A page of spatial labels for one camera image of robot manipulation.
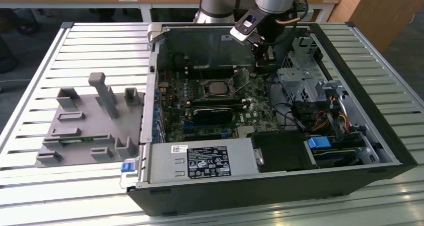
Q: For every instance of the thin metal locking lever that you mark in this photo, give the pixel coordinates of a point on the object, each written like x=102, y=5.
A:
x=243, y=88
x=200, y=74

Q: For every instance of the silver square CPU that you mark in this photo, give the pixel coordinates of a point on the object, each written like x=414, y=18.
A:
x=219, y=87

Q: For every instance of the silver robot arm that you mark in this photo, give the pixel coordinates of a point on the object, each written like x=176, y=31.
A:
x=216, y=2

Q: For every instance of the black RAM slot bank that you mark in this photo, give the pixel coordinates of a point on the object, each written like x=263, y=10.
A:
x=215, y=103
x=207, y=73

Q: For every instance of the black CPU socket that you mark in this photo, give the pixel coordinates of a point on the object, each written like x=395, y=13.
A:
x=204, y=87

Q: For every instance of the round coin battery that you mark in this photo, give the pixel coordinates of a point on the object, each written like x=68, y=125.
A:
x=254, y=74

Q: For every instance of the silver metal drive cage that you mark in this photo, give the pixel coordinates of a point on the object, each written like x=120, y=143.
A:
x=295, y=74

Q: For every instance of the green motherboard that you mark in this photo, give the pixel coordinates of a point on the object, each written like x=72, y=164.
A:
x=258, y=106

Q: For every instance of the brown wooden cabinet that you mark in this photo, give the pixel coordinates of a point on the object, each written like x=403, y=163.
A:
x=380, y=12

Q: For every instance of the black graphics card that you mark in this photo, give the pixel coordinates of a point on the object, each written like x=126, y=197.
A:
x=212, y=115

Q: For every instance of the silver chipset heatsink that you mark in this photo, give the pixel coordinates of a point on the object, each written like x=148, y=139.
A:
x=247, y=131

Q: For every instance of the blue disk carrier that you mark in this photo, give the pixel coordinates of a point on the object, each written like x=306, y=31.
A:
x=319, y=144

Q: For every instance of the black plastic shroud box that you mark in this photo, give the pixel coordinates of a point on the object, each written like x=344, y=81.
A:
x=282, y=151

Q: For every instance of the black chair base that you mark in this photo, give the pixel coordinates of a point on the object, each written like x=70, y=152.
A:
x=103, y=15

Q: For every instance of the black hard disk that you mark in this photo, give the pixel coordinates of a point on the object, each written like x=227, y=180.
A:
x=335, y=157

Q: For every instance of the silver power supply unit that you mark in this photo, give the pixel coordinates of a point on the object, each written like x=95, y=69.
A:
x=166, y=161

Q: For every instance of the grey plastic parts rack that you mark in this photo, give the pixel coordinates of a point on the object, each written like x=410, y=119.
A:
x=92, y=126

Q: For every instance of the black open PC case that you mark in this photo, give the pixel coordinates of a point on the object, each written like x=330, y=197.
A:
x=232, y=198

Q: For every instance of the green RAM stick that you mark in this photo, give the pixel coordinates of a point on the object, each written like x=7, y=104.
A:
x=87, y=138

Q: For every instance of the blue case latch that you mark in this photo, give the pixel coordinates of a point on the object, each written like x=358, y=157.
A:
x=127, y=167

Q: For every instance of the black mesh waste bin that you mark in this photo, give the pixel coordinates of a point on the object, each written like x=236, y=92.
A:
x=23, y=20

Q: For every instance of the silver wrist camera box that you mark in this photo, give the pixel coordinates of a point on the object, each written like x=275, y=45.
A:
x=243, y=29

